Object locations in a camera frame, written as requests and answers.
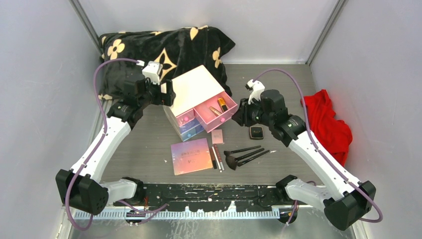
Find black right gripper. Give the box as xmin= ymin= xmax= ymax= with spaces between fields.
xmin=231 ymin=96 xmax=273 ymax=127

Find black square compact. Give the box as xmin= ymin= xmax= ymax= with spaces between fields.
xmin=249 ymin=126 xmax=264 ymax=140

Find white pink drawer organizer box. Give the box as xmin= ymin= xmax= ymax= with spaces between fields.
xmin=163 ymin=66 xmax=228 ymax=141

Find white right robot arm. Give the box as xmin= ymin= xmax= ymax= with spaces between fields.
xmin=232 ymin=90 xmax=376 ymax=231

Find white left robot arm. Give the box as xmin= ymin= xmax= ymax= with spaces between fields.
xmin=56 ymin=76 xmax=176 ymax=215

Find black thin makeup brush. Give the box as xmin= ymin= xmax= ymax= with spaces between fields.
xmin=223 ymin=145 xmax=261 ymax=156

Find black fan makeup brush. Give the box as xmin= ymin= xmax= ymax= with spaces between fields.
xmin=225 ymin=147 xmax=264 ymax=170

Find black long makeup brush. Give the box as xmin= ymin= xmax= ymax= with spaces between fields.
xmin=237 ymin=150 xmax=270 ymax=167

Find small pink card packet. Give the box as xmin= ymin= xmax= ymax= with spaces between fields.
xmin=211 ymin=129 xmax=224 ymax=144

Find silver lip pencil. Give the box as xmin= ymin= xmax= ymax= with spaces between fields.
xmin=211 ymin=146 xmax=222 ymax=173

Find black floral plush blanket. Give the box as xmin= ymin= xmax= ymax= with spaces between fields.
xmin=98 ymin=25 xmax=235 ymax=99

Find black mascara tube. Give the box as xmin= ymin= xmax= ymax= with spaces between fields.
xmin=210 ymin=147 xmax=217 ymax=169

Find holographic eyeshadow palette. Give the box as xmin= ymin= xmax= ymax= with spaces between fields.
xmin=171 ymin=138 xmax=213 ymax=175

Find red cloth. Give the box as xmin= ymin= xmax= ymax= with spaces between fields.
xmin=301 ymin=89 xmax=353 ymax=166

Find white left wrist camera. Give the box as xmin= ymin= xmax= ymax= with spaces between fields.
xmin=142 ymin=61 xmax=163 ymax=85

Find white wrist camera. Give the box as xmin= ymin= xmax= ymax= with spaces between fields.
xmin=245 ymin=79 xmax=265 ymax=105
xmin=142 ymin=61 xmax=163 ymax=85

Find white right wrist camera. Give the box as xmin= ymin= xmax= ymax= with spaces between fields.
xmin=245 ymin=79 xmax=265 ymax=105

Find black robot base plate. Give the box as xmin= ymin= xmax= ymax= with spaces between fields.
xmin=130 ymin=183 xmax=294 ymax=212

